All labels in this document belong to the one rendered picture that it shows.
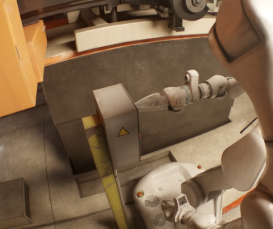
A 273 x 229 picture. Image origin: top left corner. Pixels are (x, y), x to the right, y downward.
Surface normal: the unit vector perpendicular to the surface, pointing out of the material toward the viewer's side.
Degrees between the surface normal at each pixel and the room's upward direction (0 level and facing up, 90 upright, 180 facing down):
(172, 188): 0
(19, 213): 0
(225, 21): 79
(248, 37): 105
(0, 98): 90
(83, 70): 90
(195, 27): 90
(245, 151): 89
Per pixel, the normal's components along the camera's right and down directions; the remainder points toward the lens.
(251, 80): -0.88, 0.39
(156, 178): 0.36, 0.26
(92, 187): -0.04, -0.77
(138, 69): 0.36, 0.58
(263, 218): -0.87, 0.17
